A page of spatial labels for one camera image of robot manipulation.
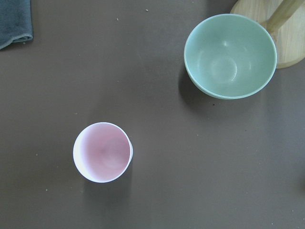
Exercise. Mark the grey folded cloth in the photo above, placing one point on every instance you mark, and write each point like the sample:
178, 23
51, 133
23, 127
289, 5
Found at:
15, 22

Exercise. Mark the wooden stand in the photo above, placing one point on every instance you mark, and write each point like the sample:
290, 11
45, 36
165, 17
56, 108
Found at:
285, 22

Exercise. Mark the pink plastic cup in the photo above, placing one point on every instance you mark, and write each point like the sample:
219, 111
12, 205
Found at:
102, 152

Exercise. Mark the green bowl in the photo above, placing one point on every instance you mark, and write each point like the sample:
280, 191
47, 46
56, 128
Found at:
230, 56

